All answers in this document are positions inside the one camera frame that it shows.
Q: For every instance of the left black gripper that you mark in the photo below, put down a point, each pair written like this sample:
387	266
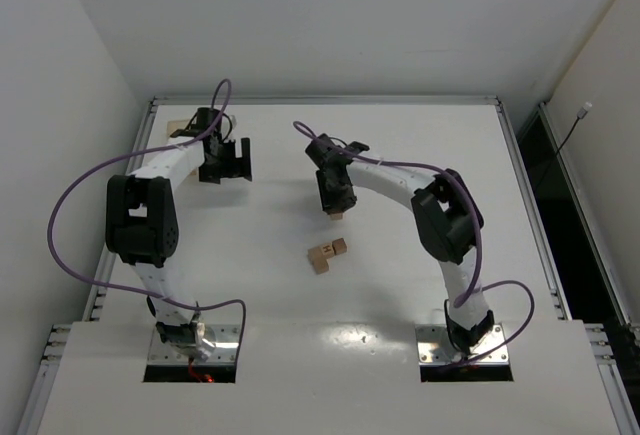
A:
220	160

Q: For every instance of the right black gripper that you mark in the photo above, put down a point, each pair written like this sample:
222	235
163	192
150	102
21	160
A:
337	195

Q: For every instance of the transparent orange plastic container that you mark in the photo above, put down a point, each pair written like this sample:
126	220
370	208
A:
176	125

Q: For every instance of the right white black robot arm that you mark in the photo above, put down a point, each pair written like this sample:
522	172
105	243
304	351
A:
448	223

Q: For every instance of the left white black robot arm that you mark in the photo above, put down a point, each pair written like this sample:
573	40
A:
142	222

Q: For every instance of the wooden block letter H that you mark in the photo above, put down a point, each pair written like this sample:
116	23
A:
327	251

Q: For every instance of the front left wooden block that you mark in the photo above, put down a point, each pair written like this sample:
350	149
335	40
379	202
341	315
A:
318	260

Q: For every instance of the wooden cube beside H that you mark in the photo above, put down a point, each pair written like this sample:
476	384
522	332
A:
339	246

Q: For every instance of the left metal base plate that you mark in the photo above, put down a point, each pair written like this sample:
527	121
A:
220	349

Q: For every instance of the metal base plate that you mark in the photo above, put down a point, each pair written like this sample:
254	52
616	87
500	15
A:
436	350
220	349

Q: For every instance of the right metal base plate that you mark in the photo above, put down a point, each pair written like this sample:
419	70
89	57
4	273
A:
436	350

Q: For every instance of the black wall cable white plug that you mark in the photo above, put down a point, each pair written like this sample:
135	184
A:
580	115

